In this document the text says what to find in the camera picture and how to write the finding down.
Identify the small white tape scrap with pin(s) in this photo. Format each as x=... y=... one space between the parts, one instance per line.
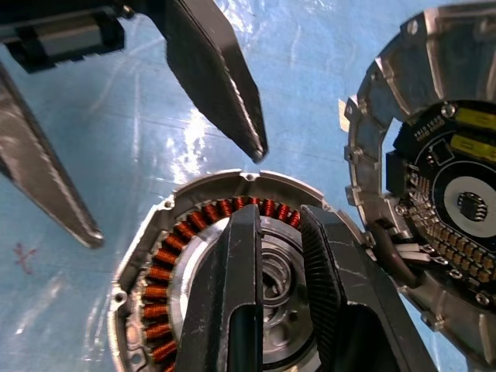
x=343 y=116

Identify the blue plastic table sheet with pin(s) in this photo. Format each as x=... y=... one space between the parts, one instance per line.
x=116 y=135

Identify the silver spoked rotor cap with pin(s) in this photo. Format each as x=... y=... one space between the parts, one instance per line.
x=199 y=252

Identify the motor stator housing copper windings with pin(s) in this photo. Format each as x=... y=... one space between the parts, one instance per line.
x=162 y=255

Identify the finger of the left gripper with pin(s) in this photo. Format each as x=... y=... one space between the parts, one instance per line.
x=35 y=162
x=209 y=69

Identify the finned motor cap circuit board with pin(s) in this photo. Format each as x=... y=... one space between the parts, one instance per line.
x=426 y=58

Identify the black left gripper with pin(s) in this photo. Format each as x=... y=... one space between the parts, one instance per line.
x=66 y=35

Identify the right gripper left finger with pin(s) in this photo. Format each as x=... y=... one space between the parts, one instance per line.
x=228 y=279

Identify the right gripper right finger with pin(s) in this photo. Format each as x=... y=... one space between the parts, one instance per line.
x=348 y=294

